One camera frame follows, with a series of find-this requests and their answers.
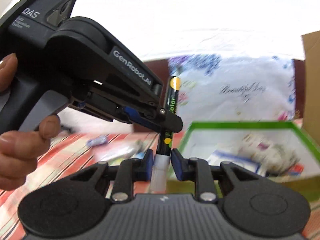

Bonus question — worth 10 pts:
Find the marker with blue cap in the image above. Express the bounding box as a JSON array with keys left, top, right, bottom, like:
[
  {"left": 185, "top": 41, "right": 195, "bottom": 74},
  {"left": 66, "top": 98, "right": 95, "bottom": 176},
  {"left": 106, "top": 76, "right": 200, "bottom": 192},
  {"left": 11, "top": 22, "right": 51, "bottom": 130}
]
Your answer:
[{"left": 86, "top": 135, "right": 108, "bottom": 148}]

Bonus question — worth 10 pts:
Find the brown cardboard panel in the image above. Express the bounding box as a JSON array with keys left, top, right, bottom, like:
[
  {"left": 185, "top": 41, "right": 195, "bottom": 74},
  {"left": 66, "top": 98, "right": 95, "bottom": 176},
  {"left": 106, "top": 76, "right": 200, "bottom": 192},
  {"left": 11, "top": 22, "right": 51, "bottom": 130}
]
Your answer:
[{"left": 302, "top": 31, "right": 320, "bottom": 145}]

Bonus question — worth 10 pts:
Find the red plaid bedsheet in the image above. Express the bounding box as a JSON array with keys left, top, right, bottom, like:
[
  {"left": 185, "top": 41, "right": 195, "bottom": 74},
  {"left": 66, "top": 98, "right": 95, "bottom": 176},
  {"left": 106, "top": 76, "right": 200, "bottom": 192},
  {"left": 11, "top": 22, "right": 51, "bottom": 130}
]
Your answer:
[{"left": 1, "top": 121, "right": 319, "bottom": 239}]

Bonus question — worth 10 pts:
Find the green cardboard box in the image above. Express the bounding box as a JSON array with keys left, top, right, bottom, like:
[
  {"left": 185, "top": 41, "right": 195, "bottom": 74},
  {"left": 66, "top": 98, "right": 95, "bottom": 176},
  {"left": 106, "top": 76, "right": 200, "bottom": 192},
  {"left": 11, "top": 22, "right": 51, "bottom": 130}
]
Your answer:
[{"left": 178, "top": 121, "right": 319, "bottom": 202}]

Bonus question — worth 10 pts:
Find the floral white pillow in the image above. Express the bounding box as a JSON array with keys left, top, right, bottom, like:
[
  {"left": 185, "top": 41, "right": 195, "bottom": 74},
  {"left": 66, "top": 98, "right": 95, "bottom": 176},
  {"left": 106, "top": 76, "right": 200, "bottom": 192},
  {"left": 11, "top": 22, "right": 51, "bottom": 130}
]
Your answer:
[{"left": 168, "top": 54, "right": 296, "bottom": 129}]

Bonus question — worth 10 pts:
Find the black marker with white cap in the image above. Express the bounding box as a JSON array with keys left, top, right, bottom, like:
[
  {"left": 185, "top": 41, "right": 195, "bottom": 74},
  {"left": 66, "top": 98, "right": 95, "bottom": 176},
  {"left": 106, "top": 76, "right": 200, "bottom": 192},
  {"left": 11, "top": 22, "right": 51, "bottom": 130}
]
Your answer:
[{"left": 150, "top": 76, "right": 181, "bottom": 193}]

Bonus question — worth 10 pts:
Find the person's left hand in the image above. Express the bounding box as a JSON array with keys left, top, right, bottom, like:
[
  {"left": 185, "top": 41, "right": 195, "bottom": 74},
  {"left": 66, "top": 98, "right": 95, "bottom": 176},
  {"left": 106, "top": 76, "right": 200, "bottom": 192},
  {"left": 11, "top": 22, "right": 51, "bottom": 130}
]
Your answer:
[{"left": 0, "top": 52, "right": 61, "bottom": 191}]

